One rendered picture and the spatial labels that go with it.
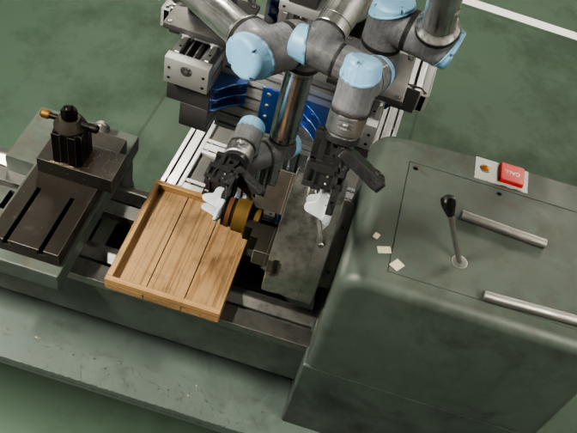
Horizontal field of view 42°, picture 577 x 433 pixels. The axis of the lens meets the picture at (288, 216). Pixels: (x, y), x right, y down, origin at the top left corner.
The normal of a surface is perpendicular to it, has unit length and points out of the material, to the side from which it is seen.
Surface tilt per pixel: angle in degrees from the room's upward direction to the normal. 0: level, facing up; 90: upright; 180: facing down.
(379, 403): 90
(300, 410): 90
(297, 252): 55
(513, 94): 0
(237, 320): 0
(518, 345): 90
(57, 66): 0
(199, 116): 90
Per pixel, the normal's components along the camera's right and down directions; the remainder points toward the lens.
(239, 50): -0.73, 0.43
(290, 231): -0.04, 0.00
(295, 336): 0.17, -0.63
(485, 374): -0.24, 0.72
